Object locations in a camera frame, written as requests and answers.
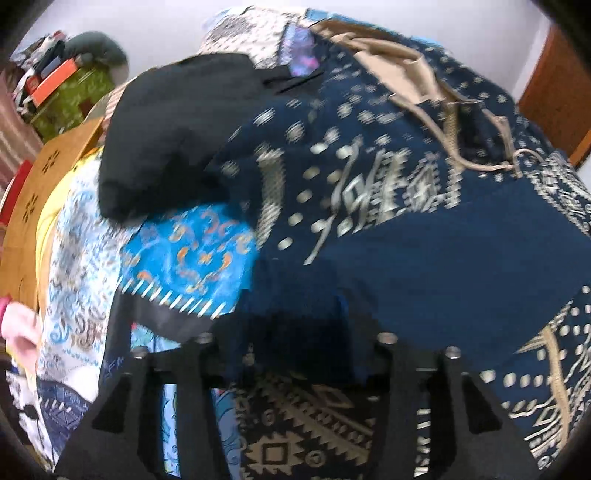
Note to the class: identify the navy patterned hooded garment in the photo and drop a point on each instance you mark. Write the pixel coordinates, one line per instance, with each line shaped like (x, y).
(419, 306)

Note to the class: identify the black folded garment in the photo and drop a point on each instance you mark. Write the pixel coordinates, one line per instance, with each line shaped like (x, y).
(170, 122)

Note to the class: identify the blue patchwork quilt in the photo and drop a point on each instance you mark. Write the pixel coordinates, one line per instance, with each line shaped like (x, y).
(189, 263)

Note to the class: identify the wooden folding lap desk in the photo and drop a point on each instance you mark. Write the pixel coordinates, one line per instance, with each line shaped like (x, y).
(57, 157)

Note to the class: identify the red white box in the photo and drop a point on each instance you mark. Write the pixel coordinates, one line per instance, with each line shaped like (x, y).
(12, 193)

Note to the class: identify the orange box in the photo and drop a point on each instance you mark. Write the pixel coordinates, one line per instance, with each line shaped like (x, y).
(53, 81)

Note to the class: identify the brown wooden wardrobe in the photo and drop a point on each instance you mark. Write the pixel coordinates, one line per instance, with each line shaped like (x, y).
(557, 97)

